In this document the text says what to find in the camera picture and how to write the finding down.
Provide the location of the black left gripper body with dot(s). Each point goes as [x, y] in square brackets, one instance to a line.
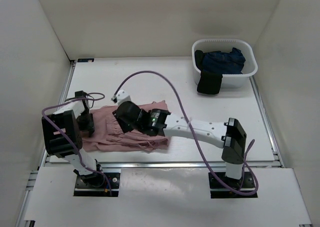
[85, 121]

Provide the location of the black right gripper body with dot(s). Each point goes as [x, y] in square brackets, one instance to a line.
[125, 126]

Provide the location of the pink trousers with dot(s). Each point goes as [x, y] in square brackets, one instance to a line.
[109, 137]

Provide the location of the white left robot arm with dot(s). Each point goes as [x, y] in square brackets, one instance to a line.
[63, 128]

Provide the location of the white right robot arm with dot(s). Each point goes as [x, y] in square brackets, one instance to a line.
[228, 136]

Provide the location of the black trousers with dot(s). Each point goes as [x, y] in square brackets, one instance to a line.
[208, 82]

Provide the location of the dark blue trousers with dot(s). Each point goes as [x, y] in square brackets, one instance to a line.
[224, 63]

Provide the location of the white plastic basket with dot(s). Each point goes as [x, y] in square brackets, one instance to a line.
[226, 45]

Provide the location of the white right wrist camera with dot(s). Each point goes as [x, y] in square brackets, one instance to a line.
[120, 97]

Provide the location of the aluminium table edge rail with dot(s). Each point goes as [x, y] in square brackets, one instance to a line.
[118, 165]

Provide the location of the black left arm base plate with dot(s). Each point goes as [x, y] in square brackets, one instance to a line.
[112, 182]

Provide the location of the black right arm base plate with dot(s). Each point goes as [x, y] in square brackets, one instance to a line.
[245, 184]

